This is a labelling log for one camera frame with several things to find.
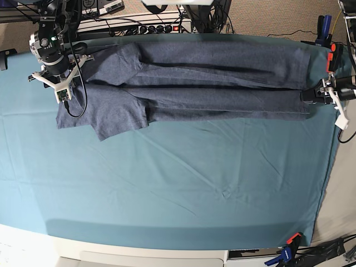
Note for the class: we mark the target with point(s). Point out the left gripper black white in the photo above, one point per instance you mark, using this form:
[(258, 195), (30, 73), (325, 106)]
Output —
[(338, 89)]

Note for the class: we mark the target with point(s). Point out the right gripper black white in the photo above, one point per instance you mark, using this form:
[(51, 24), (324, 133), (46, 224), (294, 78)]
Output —
[(59, 76)]

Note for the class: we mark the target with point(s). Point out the blue heathered T-shirt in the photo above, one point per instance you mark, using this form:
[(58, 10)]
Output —
[(130, 86)]

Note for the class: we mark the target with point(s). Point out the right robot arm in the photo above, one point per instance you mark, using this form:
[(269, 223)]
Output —
[(52, 45)]

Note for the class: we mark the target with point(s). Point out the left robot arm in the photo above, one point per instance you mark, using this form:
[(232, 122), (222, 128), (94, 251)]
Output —
[(347, 12)]

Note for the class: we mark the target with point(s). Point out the orange black clamp top right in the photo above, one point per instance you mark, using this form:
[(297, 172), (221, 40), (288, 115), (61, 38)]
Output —
[(334, 57)]

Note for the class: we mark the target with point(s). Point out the black clamp left edge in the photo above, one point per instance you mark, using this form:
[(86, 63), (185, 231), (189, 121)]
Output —
[(4, 54)]

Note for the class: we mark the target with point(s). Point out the blue clamp top right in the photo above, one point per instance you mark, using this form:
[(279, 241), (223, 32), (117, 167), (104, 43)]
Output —
[(323, 36)]

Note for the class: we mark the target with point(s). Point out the teal table cloth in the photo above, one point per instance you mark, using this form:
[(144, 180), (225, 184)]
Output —
[(206, 185)]

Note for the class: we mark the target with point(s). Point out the white power strip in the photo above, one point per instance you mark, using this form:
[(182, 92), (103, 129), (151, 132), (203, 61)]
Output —
[(176, 27)]

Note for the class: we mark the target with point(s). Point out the orange blue clamp bottom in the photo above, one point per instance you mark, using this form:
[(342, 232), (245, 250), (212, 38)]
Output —
[(288, 252)]

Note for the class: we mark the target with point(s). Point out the black bag bottom right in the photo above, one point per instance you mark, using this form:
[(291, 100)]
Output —
[(319, 254)]

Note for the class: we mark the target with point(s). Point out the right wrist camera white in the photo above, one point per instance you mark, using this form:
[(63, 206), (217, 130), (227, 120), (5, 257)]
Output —
[(63, 94)]

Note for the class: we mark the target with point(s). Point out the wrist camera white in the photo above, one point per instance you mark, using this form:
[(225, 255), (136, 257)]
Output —
[(63, 94), (342, 122)]

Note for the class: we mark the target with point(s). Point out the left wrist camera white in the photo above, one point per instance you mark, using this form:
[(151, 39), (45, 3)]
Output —
[(342, 122)]

